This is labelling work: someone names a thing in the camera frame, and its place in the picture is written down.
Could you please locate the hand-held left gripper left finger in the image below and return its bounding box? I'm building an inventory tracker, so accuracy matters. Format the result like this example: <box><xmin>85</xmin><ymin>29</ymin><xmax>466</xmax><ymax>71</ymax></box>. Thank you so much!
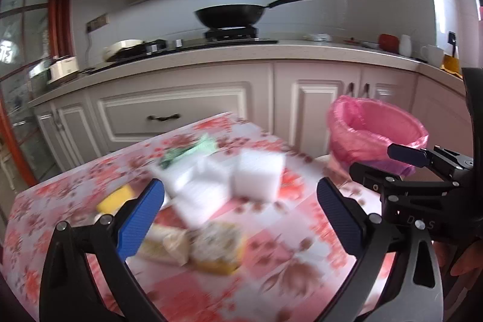
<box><xmin>40</xmin><ymin>178</ymin><xmax>167</xmax><ymax>322</ymax></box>

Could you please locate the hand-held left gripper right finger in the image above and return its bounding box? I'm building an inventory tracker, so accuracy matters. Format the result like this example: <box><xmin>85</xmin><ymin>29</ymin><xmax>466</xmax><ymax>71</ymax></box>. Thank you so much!
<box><xmin>316</xmin><ymin>177</ymin><xmax>444</xmax><ymax>322</ymax></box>

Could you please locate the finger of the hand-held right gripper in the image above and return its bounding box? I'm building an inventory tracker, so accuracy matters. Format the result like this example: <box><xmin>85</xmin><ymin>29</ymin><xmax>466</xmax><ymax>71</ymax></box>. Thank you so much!
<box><xmin>349</xmin><ymin>162</ymin><xmax>459</xmax><ymax>196</ymax></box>
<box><xmin>388</xmin><ymin>143</ymin><xmax>473</xmax><ymax>184</ymax></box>

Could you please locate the pink bag lined bin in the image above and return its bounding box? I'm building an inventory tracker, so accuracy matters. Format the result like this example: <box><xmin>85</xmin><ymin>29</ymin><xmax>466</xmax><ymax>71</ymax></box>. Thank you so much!
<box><xmin>326</xmin><ymin>95</ymin><xmax>430</xmax><ymax>176</ymax></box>

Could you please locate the white foam strip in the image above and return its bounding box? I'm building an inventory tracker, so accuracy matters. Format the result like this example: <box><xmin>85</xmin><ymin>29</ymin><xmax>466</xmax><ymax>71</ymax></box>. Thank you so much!
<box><xmin>150</xmin><ymin>155</ymin><xmax>232</xmax><ymax>195</ymax></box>

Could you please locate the yellow scouring sponge front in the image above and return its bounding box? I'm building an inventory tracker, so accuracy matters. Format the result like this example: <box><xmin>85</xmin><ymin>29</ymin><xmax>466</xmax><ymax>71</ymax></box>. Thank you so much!
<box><xmin>189</xmin><ymin>221</ymin><xmax>248</xmax><ymax>276</ymax></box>

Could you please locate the white foam block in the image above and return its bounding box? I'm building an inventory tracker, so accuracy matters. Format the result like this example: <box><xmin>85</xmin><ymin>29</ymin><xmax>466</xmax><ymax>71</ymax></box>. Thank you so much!
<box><xmin>230</xmin><ymin>150</ymin><xmax>286</xmax><ymax>202</ymax></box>

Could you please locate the person's right hand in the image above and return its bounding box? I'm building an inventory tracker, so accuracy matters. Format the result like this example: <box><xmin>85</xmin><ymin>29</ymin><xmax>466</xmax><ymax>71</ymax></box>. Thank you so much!
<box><xmin>450</xmin><ymin>244</ymin><xmax>483</xmax><ymax>278</ymax></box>

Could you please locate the floral tablecloth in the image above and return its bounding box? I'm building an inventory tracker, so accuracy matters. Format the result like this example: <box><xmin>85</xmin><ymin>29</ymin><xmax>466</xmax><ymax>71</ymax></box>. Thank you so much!
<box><xmin>3</xmin><ymin>112</ymin><xmax>397</xmax><ymax>322</ymax></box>

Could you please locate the green patterned cloth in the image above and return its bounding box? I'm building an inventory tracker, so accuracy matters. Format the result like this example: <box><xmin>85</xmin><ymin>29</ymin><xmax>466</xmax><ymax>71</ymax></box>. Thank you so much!
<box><xmin>160</xmin><ymin>133</ymin><xmax>218</xmax><ymax>169</ymax></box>

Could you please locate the yellow container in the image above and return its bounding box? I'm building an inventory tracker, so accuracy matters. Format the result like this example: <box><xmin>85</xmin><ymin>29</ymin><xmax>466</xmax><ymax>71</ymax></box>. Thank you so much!
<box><xmin>442</xmin><ymin>53</ymin><xmax>461</xmax><ymax>73</ymax></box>

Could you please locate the white mug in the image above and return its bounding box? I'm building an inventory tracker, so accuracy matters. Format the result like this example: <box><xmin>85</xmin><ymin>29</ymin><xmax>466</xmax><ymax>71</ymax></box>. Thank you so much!
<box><xmin>420</xmin><ymin>44</ymin><xmax>444</xmax><ymax>67</ymax></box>

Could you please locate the red container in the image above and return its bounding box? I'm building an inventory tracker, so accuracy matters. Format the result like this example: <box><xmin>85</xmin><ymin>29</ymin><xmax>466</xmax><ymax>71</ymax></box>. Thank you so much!
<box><xmin>378</xmin><ymin>33</ymin><xmax>400</xmax><ymax>51</ymax></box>

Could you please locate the white kitchen base cabinet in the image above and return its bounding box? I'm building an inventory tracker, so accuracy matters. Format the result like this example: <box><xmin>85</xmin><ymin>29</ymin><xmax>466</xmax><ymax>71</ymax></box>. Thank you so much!
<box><xmin>28</xmin><ymin>41</ymin><xmax>476</xmax><ymax>174</ymax></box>

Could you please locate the white rice cooker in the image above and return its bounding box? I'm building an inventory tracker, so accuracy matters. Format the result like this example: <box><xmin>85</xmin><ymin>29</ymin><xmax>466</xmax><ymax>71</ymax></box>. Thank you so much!
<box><xmin>46</xmin><ymin>56</ymin><xmax>79</xmax><ymax>86</ymax></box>

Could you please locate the white electric griddle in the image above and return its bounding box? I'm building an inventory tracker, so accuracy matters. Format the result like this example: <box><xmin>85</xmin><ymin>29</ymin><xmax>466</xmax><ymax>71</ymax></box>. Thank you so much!
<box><xmin>103</xmin><ymin>39</ymin><xmax>146</xmax><ymax>59</ymax></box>

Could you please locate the black gas stove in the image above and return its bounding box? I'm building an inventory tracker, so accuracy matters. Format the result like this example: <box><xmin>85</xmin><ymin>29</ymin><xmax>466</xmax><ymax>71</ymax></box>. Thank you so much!
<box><xmin>106</xmin><ymin>27</ymin><xmax>280</xmax><ymax>62</ymax></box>

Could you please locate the black wok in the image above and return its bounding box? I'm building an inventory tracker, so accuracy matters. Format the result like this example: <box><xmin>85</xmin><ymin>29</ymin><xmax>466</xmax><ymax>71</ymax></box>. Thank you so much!
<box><xmin>194</xmin><ymin>0</ymin><xmax>315</xmax><ymax>30</ymax></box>

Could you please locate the red-framed glass door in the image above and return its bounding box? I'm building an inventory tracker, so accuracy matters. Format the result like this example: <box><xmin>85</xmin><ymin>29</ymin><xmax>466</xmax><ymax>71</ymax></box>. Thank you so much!
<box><xmin>0</xmin><ymin>0</ymin><xmax>73</xmax><ymax>189</ymax></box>

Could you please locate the wall socket with cable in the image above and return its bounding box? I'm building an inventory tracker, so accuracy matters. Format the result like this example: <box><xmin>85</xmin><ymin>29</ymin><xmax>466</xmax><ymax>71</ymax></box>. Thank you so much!
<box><xmin>85</xmin><ymin>15</ymin><xmax>110</xmax><ymax>69</ymax></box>

